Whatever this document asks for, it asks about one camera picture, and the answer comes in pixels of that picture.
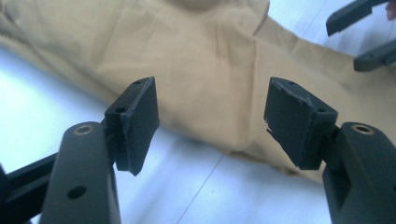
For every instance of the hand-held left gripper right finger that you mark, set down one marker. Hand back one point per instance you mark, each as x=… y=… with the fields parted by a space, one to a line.
x=361 y=174

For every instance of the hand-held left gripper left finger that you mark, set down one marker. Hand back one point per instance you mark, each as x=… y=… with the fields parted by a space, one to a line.
x=81 y=168

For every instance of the tan child pants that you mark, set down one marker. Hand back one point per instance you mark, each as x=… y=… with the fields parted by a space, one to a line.
x=202 y=77

